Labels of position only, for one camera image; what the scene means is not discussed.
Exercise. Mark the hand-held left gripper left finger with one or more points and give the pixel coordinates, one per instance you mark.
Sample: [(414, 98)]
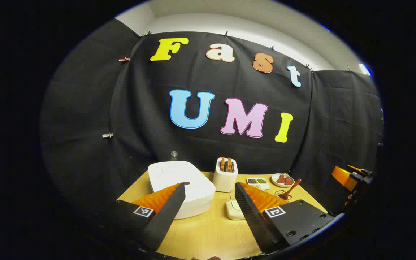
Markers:
[(170, 209)]

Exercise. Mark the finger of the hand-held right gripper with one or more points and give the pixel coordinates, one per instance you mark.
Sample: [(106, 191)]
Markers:
[(343, 177), (355, 168)]

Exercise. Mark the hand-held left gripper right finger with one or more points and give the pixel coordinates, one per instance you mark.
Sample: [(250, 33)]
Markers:
[(247, 209)]

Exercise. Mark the white rice cooker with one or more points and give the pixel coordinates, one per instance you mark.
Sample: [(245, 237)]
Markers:
[(179, 177)]

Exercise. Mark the brown wooden spoon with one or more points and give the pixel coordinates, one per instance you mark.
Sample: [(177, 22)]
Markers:
[(290, 190)]

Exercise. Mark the white divided grain dish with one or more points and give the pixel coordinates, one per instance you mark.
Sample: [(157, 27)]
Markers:
[(258, 183)]

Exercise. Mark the white toaster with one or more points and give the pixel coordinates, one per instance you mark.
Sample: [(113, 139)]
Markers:
[(225, 180)]

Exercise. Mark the white round plate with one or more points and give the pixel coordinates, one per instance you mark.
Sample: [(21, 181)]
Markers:
[(274, 180)]

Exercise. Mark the red meat piece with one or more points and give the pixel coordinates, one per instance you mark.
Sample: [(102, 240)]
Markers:
[(281, 179), (289, 181)]

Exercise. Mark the bread slice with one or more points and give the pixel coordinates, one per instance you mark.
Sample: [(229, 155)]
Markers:
[(229, 164), (222, 164)]

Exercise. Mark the small glass bottle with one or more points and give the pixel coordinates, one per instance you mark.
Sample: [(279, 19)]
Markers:
[(173, 156)]

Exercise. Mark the silver cloth clip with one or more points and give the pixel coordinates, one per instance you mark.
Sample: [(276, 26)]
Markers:
[(107, 135)]

